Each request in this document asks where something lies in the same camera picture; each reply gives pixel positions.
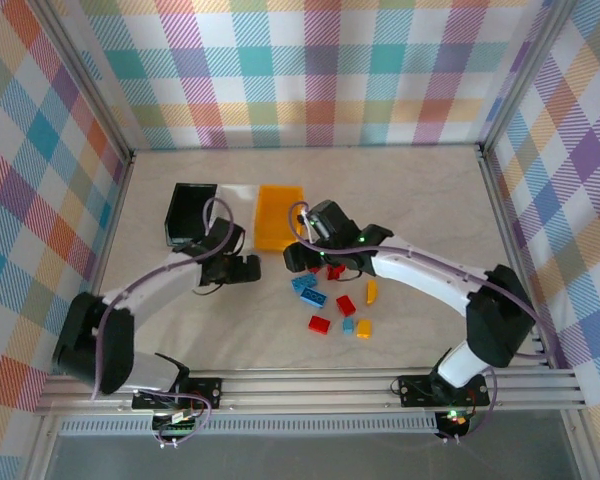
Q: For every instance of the white plastic container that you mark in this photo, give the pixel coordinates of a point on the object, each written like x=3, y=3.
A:
x=240, y=200

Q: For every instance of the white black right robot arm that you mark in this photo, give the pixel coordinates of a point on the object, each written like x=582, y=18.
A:
x=420, y=270

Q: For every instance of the aluminium side rail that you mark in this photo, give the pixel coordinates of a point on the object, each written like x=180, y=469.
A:
x=500, y=210
x=115, y=215

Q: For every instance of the black plastic container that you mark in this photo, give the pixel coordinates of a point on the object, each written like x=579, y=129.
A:
x=190, y=210

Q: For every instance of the long blue lego brick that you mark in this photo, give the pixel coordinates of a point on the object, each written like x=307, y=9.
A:
x=314, y=297

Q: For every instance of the aluminium corner post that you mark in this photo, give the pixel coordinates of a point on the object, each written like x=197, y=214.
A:
x=525, y=75
x=85, y=75

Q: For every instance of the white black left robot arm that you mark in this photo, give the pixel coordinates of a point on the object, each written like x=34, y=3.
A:
x=155, y=285

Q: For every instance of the curved yellow lego piece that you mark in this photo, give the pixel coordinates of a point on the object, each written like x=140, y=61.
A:
x=371, y=291

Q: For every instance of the small light blue lego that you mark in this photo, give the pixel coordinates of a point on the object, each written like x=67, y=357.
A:
x=349, y=326

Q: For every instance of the yellow plastic container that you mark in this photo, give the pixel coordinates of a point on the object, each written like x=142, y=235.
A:
x=275, y=220

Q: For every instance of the yellow sloped lego brick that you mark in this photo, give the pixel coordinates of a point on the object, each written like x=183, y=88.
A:
x=364, y=329

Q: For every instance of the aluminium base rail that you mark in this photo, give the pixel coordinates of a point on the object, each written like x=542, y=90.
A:
x=305, y=390

